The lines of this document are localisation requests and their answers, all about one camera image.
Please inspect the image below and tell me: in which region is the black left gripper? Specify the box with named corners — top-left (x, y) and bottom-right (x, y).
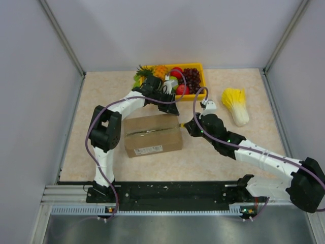
top-left (151, 90), bottom-right (178, 115)

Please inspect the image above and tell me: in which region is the brown cardboard express box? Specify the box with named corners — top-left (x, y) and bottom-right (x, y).
top-left (123, 114), bottom-right (183, 158)

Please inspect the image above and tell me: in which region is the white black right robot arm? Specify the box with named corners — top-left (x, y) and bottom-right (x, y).
top-left (184, 113), bottom-right (324, 213)

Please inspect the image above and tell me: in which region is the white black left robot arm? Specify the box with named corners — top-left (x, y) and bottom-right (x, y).
top-left (85, 76), bottom-right (179, 202)

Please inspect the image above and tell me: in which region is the red apple front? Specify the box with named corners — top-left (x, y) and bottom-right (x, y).
top-left (175, 84), bottom-right (190, 96)

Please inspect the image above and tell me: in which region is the red apple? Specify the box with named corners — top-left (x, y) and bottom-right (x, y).
top-left (170, 67), bottom-right (183, 79)
top-left (175, 84), bottom-right (190, 96)

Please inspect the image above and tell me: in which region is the light green apple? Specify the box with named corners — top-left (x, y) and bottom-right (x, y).
top-left (170, 76), bottom-right (179, 90)

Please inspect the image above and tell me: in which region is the red apple rear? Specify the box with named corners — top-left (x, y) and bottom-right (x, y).
top-left (170, 67), bottom-right (183, 79)

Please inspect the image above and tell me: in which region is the purple grape bunch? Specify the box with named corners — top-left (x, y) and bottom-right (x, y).
top-left (183, 68), bottom-right (202, 94)

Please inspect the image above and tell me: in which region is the pineapple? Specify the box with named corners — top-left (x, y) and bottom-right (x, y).
top-left (136, 65), bottom-right (168, 80)

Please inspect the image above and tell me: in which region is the green white leek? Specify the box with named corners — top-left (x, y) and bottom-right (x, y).
top-left (133, 75), bottom-right (141, 88)

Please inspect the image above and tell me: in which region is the yellow plastic fruit tray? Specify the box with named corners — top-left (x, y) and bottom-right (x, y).
top-left (140, 63), bottom-right (207, 101)

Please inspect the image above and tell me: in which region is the yellow napa cabbage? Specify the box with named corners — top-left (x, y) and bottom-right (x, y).
top-left (221, 88), bottom-right (249, 127)

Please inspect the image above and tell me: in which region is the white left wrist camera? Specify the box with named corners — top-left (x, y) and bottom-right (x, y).
top-left (162, 75), bottom-right (175, 94)

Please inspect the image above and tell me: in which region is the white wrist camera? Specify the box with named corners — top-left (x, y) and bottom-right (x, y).
top-left (200, 99), bottom-right (217, 116)
top-left (162, 75), bottom-right (175, 94)

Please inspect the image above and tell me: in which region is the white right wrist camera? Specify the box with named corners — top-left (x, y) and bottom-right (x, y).
top-left (200, 99), bottom-right (217, 116)

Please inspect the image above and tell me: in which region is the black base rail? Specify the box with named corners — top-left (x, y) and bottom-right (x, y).
top-left (86, 180), bottom-right (267, 212)

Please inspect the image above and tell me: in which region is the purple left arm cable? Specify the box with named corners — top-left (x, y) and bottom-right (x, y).
top-left (85, 69), bottom-right (187, 222)

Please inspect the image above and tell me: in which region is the white slotted cable duct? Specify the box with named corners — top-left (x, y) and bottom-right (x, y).
top-left (50, 203), bottom-right (257, 217)

